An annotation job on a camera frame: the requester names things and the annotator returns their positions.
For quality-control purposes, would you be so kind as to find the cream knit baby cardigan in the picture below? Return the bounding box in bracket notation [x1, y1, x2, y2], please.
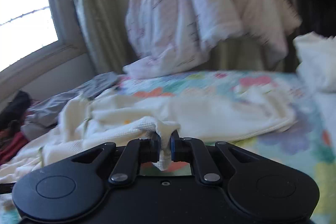
[1, 87, 296, 183]

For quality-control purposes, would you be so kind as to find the floral quilted bedspread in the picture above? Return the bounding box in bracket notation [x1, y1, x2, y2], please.
[1, 71, 335, 223]

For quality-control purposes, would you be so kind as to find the red garment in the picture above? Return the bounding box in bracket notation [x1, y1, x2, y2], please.
[1, 131, 29, 165]

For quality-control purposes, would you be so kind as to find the grey cloth garment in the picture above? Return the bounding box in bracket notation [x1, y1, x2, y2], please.
[21, 72, 118, 141]

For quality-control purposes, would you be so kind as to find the black garment on cushion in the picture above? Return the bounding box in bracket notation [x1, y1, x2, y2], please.
[0, 90, 31, 131]

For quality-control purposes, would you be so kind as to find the pink patterned white blanket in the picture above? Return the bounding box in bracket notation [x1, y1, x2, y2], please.
[124, 0, 301, 79]

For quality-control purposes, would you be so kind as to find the gold satin curtain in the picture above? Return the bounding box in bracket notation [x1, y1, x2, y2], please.
[43, 0, 132, 75]

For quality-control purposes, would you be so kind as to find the wooden window frame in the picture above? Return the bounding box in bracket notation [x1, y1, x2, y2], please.
[1, 0, 87, 101]

